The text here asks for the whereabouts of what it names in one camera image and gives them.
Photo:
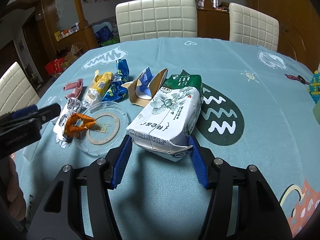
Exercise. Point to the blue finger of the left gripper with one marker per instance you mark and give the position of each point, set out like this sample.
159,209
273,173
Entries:
24,112
45,114

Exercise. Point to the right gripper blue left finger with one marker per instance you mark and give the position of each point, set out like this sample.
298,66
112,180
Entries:
122,158

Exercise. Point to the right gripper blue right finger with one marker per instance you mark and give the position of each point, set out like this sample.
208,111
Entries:
198,162

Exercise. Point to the silver foil wrapper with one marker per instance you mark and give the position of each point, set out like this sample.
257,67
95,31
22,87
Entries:
72,106

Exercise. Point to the orange wrapper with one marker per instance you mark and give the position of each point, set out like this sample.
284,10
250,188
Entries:
78,123

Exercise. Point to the pink wrapper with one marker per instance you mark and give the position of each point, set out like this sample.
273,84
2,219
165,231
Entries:
76,88

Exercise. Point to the clear round plastic lid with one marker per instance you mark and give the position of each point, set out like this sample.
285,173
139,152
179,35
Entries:
108,131

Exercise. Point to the white green tissue pack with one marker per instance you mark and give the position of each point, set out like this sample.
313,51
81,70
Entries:
165,123

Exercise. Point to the yellow snack wrapper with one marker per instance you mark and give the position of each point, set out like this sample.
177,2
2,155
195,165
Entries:
97,89

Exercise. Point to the blue foil wrapper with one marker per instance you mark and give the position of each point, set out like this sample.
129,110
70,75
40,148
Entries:
116,91

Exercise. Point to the torn brown blue carton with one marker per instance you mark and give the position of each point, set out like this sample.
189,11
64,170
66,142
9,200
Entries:
145,86

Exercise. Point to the person's left hand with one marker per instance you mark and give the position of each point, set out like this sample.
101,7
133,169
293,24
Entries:
17,207

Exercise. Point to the cream quilted leather chair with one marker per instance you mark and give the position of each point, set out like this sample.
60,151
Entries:
16,90

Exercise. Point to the cardboard boxes pile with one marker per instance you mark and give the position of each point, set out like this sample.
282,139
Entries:
65,62

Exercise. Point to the light blue patterned tablecloth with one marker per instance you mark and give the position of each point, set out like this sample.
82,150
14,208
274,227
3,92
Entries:
228,148

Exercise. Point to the wooden partition cabinet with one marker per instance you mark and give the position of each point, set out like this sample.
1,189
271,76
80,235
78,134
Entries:
83,37

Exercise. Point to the colourful shopping bag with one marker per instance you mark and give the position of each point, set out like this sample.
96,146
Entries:
105,37

